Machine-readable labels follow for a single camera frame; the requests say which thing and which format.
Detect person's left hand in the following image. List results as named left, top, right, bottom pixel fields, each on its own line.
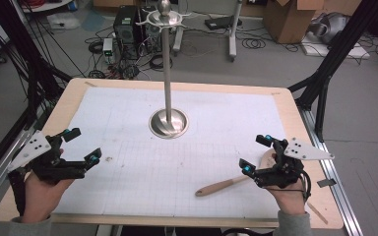
left=22, top=147, right=77, bottom=224

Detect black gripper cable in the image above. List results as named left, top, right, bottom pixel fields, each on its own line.
left=296, top=169, right=313, bottom=203

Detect flat black device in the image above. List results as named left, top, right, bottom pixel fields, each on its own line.
left=204, top=15, right=243, bottom=31

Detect thin wooden stick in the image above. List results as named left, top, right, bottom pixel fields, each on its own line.
left=306, top=201, right=330, bottom=226

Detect wooden spoon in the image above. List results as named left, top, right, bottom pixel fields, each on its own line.
left=194, top=147, right=279, bottom=198

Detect black computer tower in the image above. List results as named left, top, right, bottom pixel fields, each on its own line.
left=112, top=4, right=159, bottom=61

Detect aluminium rail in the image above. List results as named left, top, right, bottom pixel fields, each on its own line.
left=0, top=126, right=35, bottom=215
left=297, top=107, right=364, bottom=236

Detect person's right hand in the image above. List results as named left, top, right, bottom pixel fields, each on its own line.
left=265, top=156, right=310, bottom=217

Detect black metal frame stand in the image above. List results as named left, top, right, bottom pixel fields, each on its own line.
left=0, top=0, right=74, bottom=132
left=287, top=0, right=378, bottom=144

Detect small white electronic box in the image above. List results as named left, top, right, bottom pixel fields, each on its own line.
left=102, top=37, right=115, bottom=64

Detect coiled black cable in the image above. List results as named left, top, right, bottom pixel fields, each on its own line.
left=149, top=53, right=174, bottom=71
left=241, top=37, right=267, bottom=50

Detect white grid paper mat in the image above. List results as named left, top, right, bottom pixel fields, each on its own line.
left=54, top=86, right=288, bottom=219

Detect white metal stand legs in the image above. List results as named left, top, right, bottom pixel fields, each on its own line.
left=171, top=0, right=244, bottom=63

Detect silver metal utensil stand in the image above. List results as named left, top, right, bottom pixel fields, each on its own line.
left=135, top=0, right=193, bottom=140

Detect black tape piece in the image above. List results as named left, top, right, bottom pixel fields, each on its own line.
left=316, top=178, right=338, bottom=189

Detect clear plastic bag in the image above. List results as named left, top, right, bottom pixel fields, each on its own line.
left=46, top=12, right=82, bottom=31

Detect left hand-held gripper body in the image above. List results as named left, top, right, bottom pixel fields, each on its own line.
left=7, top=130, right=91, bottom=185

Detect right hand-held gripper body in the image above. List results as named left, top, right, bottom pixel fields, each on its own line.
left=255, top=137, right=336, bottom=190

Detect large cardboard box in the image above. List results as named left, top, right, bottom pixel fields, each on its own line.
left=263, top=0, right=364, bottom=45

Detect black gripper strap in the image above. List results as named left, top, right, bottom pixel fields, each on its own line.
left=7, top=166, right=28, bottom=216

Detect white flat board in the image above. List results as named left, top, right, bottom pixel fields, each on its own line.
left=300, top=41, right=372, bottom=61

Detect grey bag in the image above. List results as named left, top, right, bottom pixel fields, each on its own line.
left=307, top=12, right=351, bottom=45

